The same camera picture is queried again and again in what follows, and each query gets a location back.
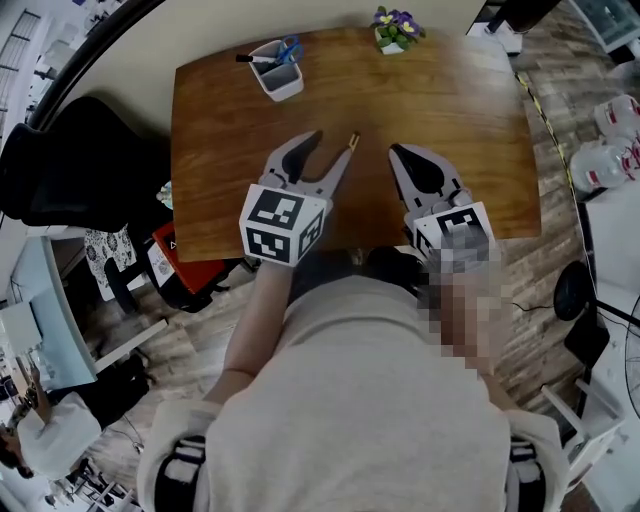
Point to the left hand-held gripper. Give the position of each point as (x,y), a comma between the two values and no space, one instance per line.
(280,220)

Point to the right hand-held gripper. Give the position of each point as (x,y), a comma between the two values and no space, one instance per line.
(450,220)

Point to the person's left forearm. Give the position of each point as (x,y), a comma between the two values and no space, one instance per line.
(252,325)

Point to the person's right forearm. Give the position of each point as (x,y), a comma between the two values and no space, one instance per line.
(472,325)

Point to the white pen holder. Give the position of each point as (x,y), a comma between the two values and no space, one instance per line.
(282,77)

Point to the person's dark trousers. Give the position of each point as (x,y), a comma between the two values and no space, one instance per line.
(392,267)

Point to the black marker pen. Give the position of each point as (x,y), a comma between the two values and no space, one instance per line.
(252,58)

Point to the small potted flower plant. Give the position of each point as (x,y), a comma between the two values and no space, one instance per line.
(397,30)

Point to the red box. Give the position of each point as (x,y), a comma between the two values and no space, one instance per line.
(192,272)

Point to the clear water jug red label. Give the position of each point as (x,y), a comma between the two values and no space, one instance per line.
(597,167)
(617,117)

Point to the patterned seat cushion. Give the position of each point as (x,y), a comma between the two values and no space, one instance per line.
(107,255)

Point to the person's beige shirt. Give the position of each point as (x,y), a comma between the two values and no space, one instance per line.
(360,400)

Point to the black flat box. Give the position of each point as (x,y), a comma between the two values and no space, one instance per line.
(587,345)

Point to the black mesh office chair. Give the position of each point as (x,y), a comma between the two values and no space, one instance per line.
(75,160)

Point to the white desk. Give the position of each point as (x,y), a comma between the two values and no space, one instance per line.
(45,320)

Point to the black pedestal fan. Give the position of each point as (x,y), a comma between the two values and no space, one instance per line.
(572,292)

